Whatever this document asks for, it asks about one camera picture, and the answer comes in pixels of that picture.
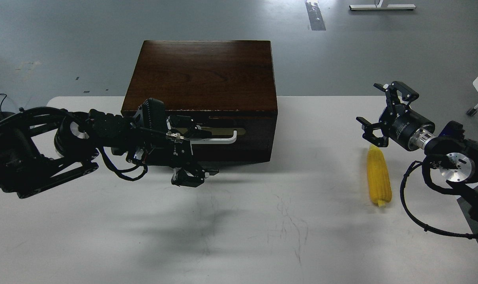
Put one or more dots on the white table leg base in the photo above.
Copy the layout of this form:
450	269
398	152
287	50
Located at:
382	5

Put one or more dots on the dark wooden drawer cabinet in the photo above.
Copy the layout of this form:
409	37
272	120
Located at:
203	78

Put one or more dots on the wooden drawer with white handle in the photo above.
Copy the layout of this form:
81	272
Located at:
225	130

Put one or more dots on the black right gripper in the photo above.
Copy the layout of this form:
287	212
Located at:
410	130

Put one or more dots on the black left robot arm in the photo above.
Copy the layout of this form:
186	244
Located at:
42	148

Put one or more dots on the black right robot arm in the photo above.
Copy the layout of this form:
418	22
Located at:
451	161

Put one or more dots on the black floor tape strip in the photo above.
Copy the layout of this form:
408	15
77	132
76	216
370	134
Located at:
316	22

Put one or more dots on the yellow corn cob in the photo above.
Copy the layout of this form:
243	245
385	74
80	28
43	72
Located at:
378	181

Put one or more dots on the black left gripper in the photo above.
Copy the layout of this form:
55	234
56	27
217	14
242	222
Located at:
175	150

